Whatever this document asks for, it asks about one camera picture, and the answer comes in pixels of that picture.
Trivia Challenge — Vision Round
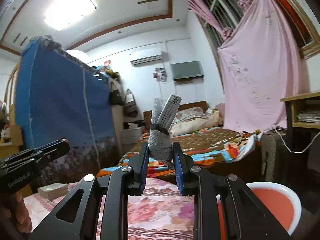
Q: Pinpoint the grey sock trash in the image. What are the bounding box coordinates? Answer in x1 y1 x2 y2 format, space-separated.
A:
148 94 182 170

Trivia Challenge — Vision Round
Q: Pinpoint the person's left hand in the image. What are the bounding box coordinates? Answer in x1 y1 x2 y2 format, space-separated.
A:
1 191 33 233

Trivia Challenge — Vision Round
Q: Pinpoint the wooden desk cabinet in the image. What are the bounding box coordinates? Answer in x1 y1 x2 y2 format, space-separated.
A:
0 124 23 159

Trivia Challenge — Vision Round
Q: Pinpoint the red bin with white rim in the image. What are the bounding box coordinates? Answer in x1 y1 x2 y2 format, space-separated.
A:
210 179 302 239

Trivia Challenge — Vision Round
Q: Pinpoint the grey tissue box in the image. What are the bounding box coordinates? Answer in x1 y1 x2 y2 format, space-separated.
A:
37 183 69 201

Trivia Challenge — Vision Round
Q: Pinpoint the white drawer nightstand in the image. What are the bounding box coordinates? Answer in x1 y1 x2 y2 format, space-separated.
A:
121 127 145 153

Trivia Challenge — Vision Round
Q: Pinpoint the pink floral bed blanket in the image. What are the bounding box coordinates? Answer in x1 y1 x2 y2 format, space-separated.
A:
24 178 194 239

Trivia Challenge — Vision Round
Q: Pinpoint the blue fabric wardrobe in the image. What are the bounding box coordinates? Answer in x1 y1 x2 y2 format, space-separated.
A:
15 36 119 184

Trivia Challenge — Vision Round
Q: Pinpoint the wooden bed headboard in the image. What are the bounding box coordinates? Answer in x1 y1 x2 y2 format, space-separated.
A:
143 101 208 130

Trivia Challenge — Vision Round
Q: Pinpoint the grey hanging handbag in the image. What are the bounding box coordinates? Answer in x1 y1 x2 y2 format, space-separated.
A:
123 89 138 118

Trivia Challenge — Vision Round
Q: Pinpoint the grey knitted chair cover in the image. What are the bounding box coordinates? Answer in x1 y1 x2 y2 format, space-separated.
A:
261 130 288 184

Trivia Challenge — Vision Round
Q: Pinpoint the colourful striped bed blanket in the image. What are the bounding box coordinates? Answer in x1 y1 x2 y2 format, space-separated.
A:
97 127 262 184

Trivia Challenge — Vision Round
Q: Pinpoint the black hanging bag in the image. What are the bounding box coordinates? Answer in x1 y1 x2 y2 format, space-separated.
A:
109 83 124 106

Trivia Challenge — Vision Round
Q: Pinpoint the floral pillow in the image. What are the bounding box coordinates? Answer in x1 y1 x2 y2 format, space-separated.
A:
171 107 210 126

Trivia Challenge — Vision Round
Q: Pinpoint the wooden bookshelf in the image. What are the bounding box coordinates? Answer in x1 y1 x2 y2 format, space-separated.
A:
280 91 319 178

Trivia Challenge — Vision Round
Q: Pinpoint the pink sheet over window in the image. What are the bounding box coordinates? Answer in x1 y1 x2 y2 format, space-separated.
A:
217 0 301 132

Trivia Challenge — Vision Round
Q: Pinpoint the pink tied curtain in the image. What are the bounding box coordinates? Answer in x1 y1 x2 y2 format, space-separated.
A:
186 0 234 41

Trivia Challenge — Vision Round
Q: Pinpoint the white cable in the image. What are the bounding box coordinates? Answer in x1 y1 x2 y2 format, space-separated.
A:
272 127 320 155

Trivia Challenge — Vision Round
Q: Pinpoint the wall socket with plugs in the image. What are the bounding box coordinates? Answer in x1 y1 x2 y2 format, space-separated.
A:
153 67 167 82

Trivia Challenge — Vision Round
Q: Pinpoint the white wall air conditioner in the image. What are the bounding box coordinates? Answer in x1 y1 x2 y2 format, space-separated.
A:
130 54 162 66

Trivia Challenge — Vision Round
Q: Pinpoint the green covered wall box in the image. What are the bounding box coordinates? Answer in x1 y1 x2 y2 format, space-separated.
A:
171 61 204 81

